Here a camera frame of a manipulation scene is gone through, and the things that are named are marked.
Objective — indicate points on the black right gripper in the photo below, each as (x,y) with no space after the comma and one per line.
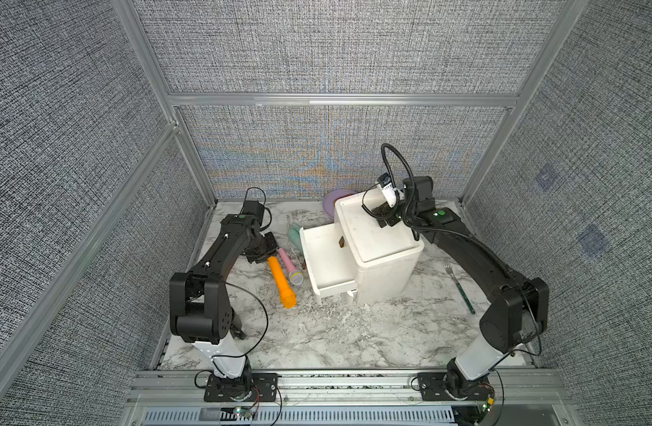
(386,211)

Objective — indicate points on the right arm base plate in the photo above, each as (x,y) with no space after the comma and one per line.
(452,386)

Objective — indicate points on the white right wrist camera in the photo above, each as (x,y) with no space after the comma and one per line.
(388,189)

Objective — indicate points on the white drawer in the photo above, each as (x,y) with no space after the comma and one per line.
(331,269)

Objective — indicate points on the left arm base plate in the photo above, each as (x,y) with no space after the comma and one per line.
(259,387)

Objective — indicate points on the purple plastic plate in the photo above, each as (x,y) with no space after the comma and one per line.
(328,203)

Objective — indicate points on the teal toy microphone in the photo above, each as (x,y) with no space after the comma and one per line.
(294,237)

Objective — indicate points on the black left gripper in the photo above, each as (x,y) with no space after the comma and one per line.
(262,247)

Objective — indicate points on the aluminium mounting rail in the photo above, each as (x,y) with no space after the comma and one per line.
(513,385)

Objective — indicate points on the white plastic drawer cabinet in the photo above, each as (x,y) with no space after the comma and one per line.
(385,257)

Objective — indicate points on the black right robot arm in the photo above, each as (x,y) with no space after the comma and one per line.
(518,306)

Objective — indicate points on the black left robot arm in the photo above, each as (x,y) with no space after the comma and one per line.
(201,313)

